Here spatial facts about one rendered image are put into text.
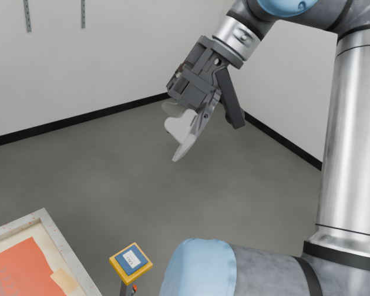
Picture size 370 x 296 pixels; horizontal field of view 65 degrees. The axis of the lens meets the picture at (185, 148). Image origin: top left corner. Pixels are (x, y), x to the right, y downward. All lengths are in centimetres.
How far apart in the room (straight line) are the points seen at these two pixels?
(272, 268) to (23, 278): 109
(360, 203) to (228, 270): 16
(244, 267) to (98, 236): 223
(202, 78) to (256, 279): 34
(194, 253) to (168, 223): 232
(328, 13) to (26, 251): 126
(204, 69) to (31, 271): 104
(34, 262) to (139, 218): 142
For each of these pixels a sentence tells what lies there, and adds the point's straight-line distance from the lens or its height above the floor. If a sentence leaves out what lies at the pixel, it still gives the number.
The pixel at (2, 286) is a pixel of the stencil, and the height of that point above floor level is 96.
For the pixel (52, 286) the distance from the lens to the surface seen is 128.
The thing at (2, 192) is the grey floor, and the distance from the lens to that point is 290.
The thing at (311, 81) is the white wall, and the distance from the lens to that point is 371.
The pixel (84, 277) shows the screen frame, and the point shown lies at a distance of 124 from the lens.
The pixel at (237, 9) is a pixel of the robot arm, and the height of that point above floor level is 199.
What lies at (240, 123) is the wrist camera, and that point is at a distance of 55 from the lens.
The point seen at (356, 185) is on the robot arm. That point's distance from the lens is 37.
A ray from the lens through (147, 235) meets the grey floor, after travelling 253.
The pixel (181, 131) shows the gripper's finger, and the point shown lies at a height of 182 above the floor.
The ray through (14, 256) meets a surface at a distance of 136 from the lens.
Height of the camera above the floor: 210
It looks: 38 degrees down
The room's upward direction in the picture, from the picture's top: 15 degrees clockwise
